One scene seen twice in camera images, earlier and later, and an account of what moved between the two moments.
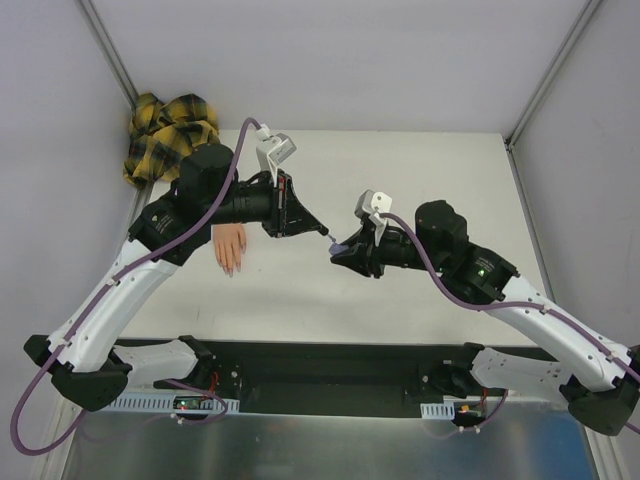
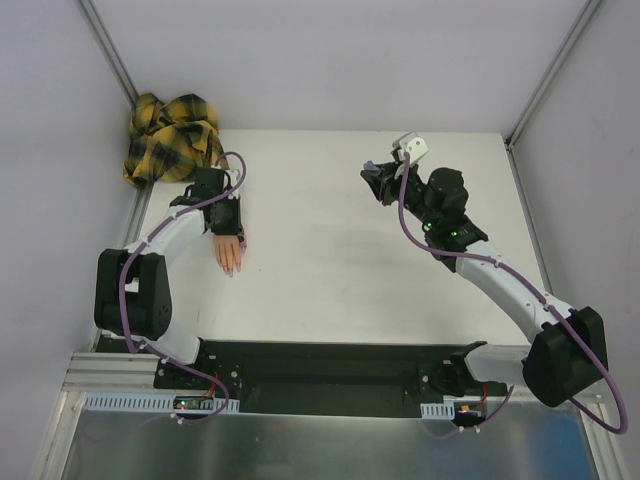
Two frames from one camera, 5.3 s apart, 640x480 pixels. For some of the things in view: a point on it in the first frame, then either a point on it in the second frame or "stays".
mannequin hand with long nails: [230, 242] stays
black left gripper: [279, 203] → [227, 230]
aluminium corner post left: [109, 51] stays
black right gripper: [373, 252] → [390, 181]
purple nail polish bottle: [335, 248] → [370, 166]
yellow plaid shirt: [163, 133] stays
